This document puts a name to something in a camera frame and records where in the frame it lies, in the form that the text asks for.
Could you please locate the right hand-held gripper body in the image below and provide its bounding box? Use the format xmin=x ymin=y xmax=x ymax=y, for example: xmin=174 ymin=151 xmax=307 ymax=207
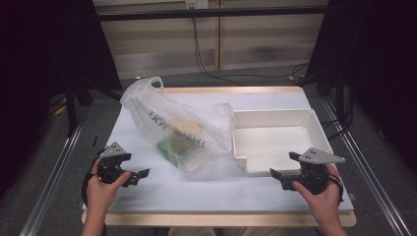
xmin=298 ymin=147 xmax=346 ymax=195

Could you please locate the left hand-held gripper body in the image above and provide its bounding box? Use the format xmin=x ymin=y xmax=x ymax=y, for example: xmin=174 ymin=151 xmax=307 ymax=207
xmin=96 ymin=142 xmax=133 ymax=185

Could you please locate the green snack packet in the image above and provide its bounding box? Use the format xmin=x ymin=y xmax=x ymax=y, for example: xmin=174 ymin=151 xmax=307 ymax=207
xmin=156 ymin=135 xmax=192 ymax=168

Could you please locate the clear plastic bag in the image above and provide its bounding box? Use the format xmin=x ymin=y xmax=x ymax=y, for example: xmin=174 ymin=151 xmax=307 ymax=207
xmin=119 ymin=77 xmax=236 ymax=181

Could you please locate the person's right hand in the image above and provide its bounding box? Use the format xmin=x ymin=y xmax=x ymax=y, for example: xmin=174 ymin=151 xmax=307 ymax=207
xmin=292 ymin=163 xmax=342 ymax=227

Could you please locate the person's left hand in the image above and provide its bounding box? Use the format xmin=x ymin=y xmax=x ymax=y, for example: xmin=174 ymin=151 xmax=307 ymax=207
xmin=86 ymin=158 xmax=132 ymax=212

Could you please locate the white plastic tray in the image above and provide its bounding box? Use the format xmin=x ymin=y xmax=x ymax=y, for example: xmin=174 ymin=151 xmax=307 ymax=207
xmin=231 ymin=108 xmax=334 ymax=175

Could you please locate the black metal stand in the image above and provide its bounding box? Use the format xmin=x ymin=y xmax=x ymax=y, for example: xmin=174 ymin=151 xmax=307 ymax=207
xmin=63 ymin=83 xmax=96 ymax=138

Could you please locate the wooden table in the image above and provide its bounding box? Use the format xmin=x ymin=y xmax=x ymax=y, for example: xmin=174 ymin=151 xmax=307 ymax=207
xmin=81 ymin=86 xmax=358 ymax=228

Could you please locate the yellow floor tape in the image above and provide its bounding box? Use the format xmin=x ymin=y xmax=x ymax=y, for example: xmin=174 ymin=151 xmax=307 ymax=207
xmin=53 ymin=97 xmax=69 ymax=116

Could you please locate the white table mat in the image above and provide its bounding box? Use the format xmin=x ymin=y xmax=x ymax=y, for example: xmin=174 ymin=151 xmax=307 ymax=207
xmin=82 ymin=91 xmax=355 ymax=212

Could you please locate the black curtain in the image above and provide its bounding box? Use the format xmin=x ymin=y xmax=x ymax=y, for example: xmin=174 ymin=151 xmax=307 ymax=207
xmin=306 ymin=0 xmax=417 ymax=173
xmin=0 ymin=0 xmax=123 ymax=200

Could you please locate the black horizontal bar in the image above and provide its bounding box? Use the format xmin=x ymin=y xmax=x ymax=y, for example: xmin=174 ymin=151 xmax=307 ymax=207
xmin=97 ymin=5 xmax=329 ymax=23

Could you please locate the aluminium floor rail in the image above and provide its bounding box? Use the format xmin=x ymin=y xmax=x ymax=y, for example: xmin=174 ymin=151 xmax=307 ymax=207
xmin=19 ymin=119 xmax=87 ymax=236
xmin=322 ymin=97 xmax=413 ymax=236

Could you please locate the bundle of black cables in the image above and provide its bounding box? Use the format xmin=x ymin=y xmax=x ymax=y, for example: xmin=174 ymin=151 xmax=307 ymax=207
xmin=320 ymin=87 xmax=355 ymax=141

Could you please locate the black hanging cable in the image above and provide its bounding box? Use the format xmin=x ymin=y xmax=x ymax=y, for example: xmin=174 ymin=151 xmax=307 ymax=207
xmin=191 ymin=16 xmax=310 ymax=88

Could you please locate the white wall socket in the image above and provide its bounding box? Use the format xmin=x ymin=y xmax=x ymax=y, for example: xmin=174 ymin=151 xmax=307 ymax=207
xmin=185 ymin=0 xmax=209 ymax=10

